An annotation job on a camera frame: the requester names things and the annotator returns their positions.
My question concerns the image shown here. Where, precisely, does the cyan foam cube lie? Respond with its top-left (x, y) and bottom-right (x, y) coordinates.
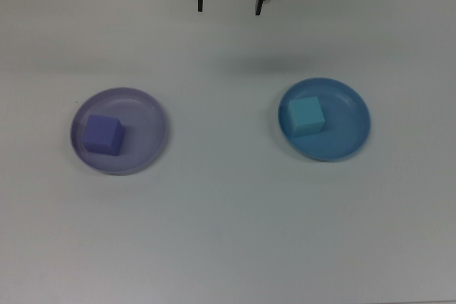
top-left (286, 96), bottom-right (326, 137)

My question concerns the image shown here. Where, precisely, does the blue round plate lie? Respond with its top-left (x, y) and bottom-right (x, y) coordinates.
top-left (277, 77), bottom-right (372, 163)

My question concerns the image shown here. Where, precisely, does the purple foam cube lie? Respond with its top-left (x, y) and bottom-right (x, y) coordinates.
top-left (83, 114), bottom-right (125, 157)

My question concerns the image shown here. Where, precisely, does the lilac round plate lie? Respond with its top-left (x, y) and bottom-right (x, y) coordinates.
top-left (69, 86), bottom-right (169, 177)

